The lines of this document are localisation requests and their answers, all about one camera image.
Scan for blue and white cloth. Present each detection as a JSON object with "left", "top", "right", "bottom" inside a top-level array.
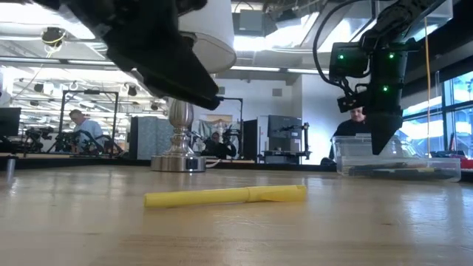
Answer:
[{"left": 191, "top": 117, "right": 241, "bottom": 160}]

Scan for clear plastic supply box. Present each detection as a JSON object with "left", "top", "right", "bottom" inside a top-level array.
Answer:
[{"left": 331, "top": 133, "right": 462, "bottom": 183}]

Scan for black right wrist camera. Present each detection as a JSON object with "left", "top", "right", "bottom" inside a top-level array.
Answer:
[{"left": 328, "top": 41, "right": 371, "bottom": 79}]

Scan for black round ceiling fixture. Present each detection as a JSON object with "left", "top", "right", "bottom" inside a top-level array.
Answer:
[{"left": 41, "top": 26, "right": 67, "bottom": 48}]

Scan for long ceiling light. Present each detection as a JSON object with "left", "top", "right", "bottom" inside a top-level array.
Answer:
[{"left": 228, "top": 65, "right": 330, "bottom": 75}]

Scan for black metal table frame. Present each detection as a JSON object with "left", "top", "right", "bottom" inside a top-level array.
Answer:
[{"left": 0, "top": 157, "right": 473, "bottom": 183}]

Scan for black monitor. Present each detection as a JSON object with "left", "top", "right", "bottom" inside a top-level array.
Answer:
[{"left": 0, "top": 106, "right": 22, "bottom": 137}]

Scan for person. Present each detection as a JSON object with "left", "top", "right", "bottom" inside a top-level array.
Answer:
[
  {"left": 203, "top": 131, "right": 237, "bottom": 160},
  {"left": 68, "top": 109, "right": 106, "bottom": 154},
  {"left": 320, "top": 106, "right": 371, "bottom": 166}
]

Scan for black marker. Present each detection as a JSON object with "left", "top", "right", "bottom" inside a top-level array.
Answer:
[{"left": 347, "top": 166, "right": 444, "bottom": 181}]

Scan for grey and white cabinet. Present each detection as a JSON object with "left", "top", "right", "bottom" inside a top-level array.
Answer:
[{"left": 258, "top": 115, "right": 304, "bottom": 165}]

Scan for grey partition panel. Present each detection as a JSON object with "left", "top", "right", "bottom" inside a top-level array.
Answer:
[{"left": 129, "top": 116, "right": 174, "bottom": 160}]

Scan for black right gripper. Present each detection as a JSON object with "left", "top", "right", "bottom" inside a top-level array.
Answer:
[{"left": 336, "top": 49, "right": 409, "bottom": 156}]

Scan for yellow extension cord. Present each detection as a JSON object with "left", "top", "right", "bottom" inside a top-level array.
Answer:
[{"left": 423, "top": 16, "right": 432, "bottom": 158}]

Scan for black metal rig frame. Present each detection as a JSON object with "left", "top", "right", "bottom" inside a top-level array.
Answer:
[
  {"left": 57, "top": 89, "right": 120, "bottom": 154},
  {"left": 216, "top": 95, "right": 244, "bottom": 160}
]

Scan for grey ceiling box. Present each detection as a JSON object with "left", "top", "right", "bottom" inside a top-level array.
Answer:
[{"left": 238, "top": 9, "right": 265, "bottom": 33}]

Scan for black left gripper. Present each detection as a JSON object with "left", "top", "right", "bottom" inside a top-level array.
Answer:
[{"left": 35, "top": 0, "right": 222, "bottom": 111}]

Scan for white shade silver table lamp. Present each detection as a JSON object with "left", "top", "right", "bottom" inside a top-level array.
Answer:
[{"left": 150, "top": 0, "right": 237, "bottom": 173}]

